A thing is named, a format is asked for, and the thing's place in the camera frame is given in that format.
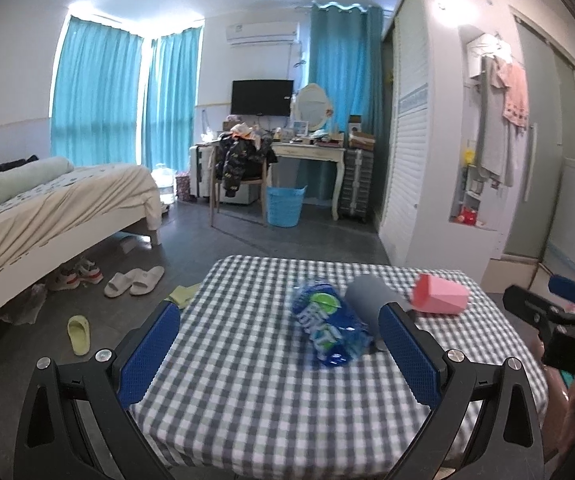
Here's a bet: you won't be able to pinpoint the grey plastic cup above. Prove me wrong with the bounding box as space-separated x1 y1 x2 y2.
344 274 414 352

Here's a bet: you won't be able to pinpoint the pink faceted cup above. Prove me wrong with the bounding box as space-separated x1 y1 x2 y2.
411 273 469 315

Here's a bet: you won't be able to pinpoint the yellow green slipper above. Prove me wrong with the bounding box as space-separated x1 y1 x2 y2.
66 315 91 356
166 283 201 310

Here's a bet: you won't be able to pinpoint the sneakers under bed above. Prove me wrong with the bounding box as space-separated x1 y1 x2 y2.
47 259 103 292

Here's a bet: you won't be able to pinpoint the white slipper pair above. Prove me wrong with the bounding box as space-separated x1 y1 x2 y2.
103 266 165 299

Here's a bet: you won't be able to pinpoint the bed with beige cover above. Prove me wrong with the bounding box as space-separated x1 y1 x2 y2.
0 164 162 308

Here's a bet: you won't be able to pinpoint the white louvered wardrobe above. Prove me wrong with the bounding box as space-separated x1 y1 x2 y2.
379 0 495 281

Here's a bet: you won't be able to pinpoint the blue drink bottle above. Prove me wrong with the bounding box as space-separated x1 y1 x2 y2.
292 281 373 367

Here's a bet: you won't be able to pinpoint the grey checkered tablecloth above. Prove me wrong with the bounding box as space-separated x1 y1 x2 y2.
129 253 551 480

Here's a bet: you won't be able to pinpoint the grey hanging garment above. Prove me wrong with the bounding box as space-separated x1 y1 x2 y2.
475 56 519 188

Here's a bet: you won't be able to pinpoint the frosted glass sliding door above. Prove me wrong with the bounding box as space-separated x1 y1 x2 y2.
503 18 575 260

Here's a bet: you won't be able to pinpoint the light green pillow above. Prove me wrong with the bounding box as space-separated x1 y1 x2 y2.
0 156 74 204

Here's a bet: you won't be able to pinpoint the clear water jug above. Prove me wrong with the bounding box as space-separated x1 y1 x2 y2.
151 162 176 206

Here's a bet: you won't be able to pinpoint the grey plastic drawer tower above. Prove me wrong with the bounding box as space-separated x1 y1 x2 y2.
338 148 373 222

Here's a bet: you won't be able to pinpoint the pink hanging towel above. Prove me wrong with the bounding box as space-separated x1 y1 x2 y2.
497 60 529 129

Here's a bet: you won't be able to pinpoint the blue laundry basket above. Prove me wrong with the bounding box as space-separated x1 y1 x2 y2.
267 186 307 229

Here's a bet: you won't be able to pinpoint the wooden chair with clothes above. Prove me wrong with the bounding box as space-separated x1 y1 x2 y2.
210 129 278 226

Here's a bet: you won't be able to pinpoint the white dressing table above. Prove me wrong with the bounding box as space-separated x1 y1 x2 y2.
272 142 345 221

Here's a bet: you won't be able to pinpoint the middle blue window curtain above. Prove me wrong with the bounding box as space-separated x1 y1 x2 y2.
141 27 202 171

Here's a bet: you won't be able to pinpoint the blue window curtain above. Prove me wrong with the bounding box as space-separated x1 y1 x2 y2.
51 16 143 166
141 27 202 171

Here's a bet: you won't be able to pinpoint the left blue window curtain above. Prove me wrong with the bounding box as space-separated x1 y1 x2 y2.
51 16 143 166

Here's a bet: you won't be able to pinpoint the oval vanity mirror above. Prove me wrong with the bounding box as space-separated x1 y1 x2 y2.
294 82 333 131

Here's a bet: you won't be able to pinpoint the black television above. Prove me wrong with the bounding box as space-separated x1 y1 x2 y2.
230 79 294 117

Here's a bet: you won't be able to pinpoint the right blue curtain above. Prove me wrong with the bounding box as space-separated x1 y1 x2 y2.
308 1 385 201

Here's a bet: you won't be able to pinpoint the white air conditioner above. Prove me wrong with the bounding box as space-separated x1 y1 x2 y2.
226 22 299 46

